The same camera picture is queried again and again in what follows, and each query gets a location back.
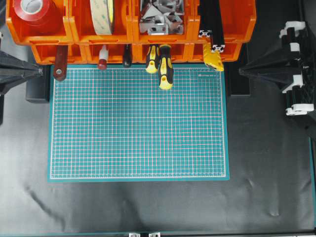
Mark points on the black rack base foot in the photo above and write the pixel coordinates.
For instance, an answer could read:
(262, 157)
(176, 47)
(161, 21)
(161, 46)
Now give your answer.
(238, 85)
(38, 89)

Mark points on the red tape roll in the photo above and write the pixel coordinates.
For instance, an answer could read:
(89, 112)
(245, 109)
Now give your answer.
(43, 16)

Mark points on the black aluminium frame profile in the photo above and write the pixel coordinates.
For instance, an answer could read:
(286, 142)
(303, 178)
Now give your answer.
(216, 26)
(204, 11)

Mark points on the cream double-sided tape roll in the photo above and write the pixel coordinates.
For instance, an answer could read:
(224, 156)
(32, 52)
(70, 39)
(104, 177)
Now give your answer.
(103, 14)

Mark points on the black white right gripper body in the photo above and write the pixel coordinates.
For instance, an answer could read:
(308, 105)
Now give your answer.
(300, 96)

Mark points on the black table cover sheet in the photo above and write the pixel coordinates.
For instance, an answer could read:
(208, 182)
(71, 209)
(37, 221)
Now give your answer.
(269, 190)

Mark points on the black aluminium frame profile rear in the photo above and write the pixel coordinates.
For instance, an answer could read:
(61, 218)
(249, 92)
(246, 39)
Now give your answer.
(204, 11)

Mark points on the black rack base foot right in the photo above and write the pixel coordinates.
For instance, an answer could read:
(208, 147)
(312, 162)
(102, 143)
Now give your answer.
(238, 85)

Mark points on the brown wooden tool handle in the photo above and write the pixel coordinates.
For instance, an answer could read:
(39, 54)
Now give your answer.
(60, 66)

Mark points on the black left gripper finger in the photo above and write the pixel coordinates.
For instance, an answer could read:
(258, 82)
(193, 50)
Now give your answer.
(14, 72)

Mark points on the black rack base foot left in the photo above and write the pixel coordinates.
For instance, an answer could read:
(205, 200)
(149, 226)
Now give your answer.
(38, 89)

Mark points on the yellow black screwdriver right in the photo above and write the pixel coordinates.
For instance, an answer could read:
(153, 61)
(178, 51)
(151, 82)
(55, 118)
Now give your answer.
(165, 71)

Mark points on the pile of metal corner brackets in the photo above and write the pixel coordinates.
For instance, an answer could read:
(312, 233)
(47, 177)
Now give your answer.
(162, 17)

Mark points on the orange container rack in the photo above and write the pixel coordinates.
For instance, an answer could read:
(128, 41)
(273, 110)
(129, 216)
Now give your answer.
(78, 33)

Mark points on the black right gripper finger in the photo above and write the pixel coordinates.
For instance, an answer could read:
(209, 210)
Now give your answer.
(283, 69)

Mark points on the green grid cutting mat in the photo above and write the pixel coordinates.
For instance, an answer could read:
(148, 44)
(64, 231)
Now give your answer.
(117, 125)

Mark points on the yellow black screwdriver left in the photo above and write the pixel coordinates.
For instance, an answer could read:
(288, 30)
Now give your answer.
(152, 59)

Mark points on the yellow black screwdriver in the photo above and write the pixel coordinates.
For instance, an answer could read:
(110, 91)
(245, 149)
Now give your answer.
(152, 59)
(165, 71)

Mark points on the dark brown tool handle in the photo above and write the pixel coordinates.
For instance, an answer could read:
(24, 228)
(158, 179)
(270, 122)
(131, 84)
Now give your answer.
(127, 56)

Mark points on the black aluminium frame profile front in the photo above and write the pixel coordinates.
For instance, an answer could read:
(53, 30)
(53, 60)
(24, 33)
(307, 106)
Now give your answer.
(216, 26)

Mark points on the yellow utility knife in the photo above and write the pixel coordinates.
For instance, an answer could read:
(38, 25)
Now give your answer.
(212, 57)

